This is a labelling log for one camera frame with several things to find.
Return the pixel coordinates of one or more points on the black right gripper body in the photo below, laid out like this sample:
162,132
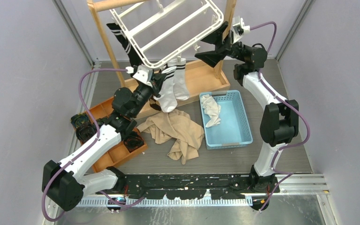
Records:
236,50

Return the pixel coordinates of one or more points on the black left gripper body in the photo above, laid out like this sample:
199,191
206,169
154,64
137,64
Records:
142,95

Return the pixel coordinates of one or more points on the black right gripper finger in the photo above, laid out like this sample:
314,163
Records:
212,58
216,37

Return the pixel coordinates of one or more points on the white black-striped sock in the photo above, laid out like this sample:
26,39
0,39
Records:
180,89
167,99

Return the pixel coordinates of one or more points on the white plastic clip hanger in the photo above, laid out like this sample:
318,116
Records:
160,30

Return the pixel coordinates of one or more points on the brown argyle sock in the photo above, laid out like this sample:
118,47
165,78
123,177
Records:
154,104

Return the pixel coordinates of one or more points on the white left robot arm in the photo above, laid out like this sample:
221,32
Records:
65,182

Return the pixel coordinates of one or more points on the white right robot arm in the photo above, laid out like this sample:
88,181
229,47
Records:
280,121

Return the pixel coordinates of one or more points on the wooden hanger stand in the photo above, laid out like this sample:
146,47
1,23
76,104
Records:
199,76

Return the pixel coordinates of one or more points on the beige crumpled cloth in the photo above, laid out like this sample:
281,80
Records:
176,125

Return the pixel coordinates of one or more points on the rolled black sock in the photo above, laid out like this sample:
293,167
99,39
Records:
133,141

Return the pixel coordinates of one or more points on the orange compartment tray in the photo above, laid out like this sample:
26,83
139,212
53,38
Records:
119,154

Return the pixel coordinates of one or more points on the rolled dark green sock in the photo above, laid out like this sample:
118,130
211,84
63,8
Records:
85,132

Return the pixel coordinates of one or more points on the rolled dark patterned sock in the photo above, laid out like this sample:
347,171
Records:
79,120

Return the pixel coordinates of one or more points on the light blue plastic basket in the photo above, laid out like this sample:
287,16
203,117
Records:
234,129

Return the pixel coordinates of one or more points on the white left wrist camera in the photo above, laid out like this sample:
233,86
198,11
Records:
141,73

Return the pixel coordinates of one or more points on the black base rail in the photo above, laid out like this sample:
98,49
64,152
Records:
192,186

